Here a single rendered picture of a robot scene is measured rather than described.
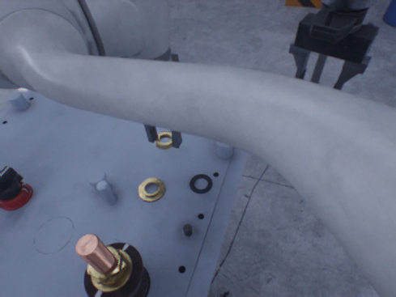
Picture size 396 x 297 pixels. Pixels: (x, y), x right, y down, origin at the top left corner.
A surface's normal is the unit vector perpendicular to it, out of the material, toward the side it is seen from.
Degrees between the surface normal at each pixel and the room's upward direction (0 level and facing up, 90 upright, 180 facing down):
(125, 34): 92
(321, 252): 0
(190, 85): 30
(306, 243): 0
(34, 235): 0
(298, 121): 41
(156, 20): 91
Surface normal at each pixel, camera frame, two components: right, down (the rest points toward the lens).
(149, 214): -0.06, -0.64
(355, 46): -0.60, 0.63
